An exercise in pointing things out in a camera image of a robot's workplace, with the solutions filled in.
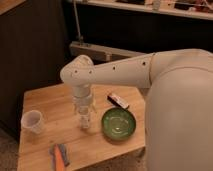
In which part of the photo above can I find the dark snack bar packet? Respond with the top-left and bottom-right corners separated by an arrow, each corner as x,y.
107,93 -> 129,109

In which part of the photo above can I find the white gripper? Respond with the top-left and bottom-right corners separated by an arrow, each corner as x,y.
72,84 -> 93,114

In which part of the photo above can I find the green bowl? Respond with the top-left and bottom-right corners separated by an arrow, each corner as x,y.
101,107 -> 136,141

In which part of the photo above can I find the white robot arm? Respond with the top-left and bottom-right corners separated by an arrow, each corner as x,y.
60,49 -> 213,171

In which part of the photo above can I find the orange and grey tool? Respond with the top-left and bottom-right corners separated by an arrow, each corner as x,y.
50,144 -> 70,171

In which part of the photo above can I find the white ceramic cup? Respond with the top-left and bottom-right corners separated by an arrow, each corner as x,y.
21,110 -> 45,134

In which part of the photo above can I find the white counter shelf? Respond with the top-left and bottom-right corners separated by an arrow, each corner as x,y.
67,0 -> 213,21

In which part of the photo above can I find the grey metal bracket base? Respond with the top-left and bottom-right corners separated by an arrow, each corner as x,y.
69,41 -> 142,62

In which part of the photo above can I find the wooden table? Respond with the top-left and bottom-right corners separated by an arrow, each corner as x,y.
18,84 -> 145,171

